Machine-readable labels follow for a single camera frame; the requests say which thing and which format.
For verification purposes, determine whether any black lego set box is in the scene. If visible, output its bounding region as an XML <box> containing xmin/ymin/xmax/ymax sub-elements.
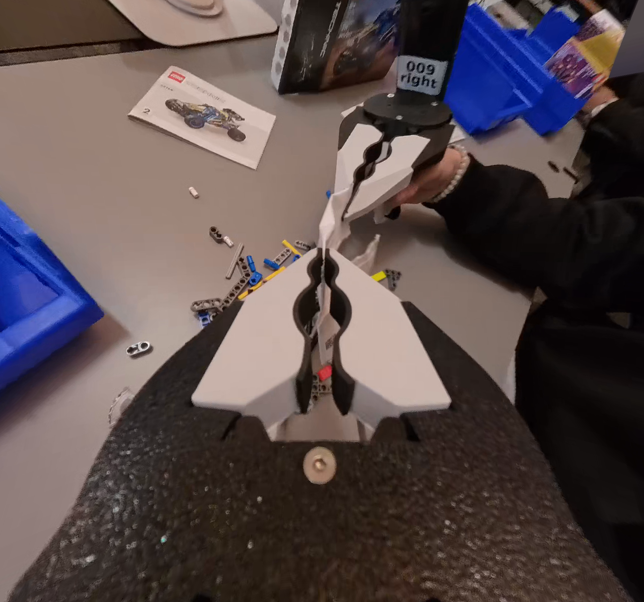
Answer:
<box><xmin>272</xmin><ymin>0</ymin><xmax>418</xmax><ymax>95</ymax></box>

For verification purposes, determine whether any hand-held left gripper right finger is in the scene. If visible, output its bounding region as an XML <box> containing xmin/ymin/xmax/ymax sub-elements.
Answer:
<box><xmin>322</xmin><ymin>247</ymin><xmax>452</xmax><ymax>429</ymax></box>

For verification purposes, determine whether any person's right hand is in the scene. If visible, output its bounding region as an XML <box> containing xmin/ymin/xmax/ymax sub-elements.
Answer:
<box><xmin>390</xmin><ymin>149</ymin><xmax>461</xmax><ymax>209</ymax></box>

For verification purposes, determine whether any blue plastic storage bin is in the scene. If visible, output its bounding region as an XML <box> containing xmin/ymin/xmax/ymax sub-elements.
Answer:
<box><xmin>0</xmin><ymin>199</ymin><xmax>104</xmax><ymax>391</ymax></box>
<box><xmin>523</xmin><ymin>8</ymin><xmax>589</xmax><ymax>137</ymax></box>
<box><xmin>445</xmin><ymin>3</ymin><xmax>536</xmax><ymax>136</ymax></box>

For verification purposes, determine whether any pile of lego pieces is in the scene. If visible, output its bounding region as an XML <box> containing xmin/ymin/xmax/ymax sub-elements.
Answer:
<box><xmin>191</xmin><ymin>239</ymin><xmax>335</xmax><ymax>406</ymax></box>

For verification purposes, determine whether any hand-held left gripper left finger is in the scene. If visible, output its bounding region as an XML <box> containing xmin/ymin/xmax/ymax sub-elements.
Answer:
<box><xmin>191</xmin><ymin>247</ymin><xmax>323</xmax><ymax>429</ymax></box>

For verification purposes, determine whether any white bead bracelet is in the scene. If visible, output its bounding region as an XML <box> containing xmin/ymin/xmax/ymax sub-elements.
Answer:
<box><xmin>430</xmin><ymin>144</ymin><xmax>471</xmax><ymax>205</ymax></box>

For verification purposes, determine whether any torn white paper bag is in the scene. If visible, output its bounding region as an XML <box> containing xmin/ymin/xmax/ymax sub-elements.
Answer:
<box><xmin>312</xmin><ymin>187</ymin><xmax>385</xmax><ymax>376</ymax></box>

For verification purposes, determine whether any pale board stand base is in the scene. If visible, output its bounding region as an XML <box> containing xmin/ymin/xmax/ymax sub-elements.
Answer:
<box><xmin>76</xmin><ymin>0</ymin><xmax>280</xmax><ymax>48</ymax></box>

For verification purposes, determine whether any colourful printed leaflet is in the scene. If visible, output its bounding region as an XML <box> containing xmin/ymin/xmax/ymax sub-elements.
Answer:
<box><xmin>543</xmin><ymin>8</ymin><xmax>627</xmax><ymax>102</ymax></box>

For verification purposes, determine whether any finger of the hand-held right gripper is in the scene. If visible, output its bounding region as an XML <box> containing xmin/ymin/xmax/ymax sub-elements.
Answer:
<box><xmin>343</xmin><ymin>134</ymin><xmax>431</xmax><ymax>221</ymax></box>
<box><xmin>334</xmin><ymin>124</ymin><xmax>385</xmax><ymax>195</ymax></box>

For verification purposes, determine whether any lego instruction booklet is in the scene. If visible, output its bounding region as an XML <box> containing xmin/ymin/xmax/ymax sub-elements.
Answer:
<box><xmin>127</xmin><ymin>66</ymin><xmax>276</xmax><ymax>170</ymax></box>

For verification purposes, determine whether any person's black clothed torso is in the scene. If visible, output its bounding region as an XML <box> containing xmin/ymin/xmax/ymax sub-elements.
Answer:
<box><xmin>513</xmin><ymin>73</ymin><xmax>644</xmax><ymax>598</ymax></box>

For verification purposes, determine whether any dark desk cable cover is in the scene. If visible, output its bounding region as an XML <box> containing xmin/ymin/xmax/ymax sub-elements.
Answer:
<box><xmin>0</xmin><ymin>0</ymin><xmax>167</xmax><ymax>66</ymax></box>

